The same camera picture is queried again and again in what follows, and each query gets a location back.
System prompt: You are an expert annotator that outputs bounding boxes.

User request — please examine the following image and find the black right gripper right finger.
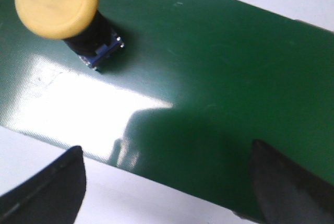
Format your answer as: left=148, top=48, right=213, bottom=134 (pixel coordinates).
left=250, top=139, right=333, bottom=223

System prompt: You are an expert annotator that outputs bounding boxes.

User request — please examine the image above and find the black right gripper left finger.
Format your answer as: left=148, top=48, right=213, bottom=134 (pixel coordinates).
left=1, top=146, right=87, bottom=223

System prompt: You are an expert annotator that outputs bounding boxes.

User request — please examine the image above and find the yellow mushroom push button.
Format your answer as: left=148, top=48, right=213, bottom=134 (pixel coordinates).
left=15, top=0, right=125, bottom=70

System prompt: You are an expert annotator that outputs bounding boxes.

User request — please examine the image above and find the green conveyor belt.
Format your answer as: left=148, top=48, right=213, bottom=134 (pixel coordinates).
left=1, top=0, right=333, bottom=220

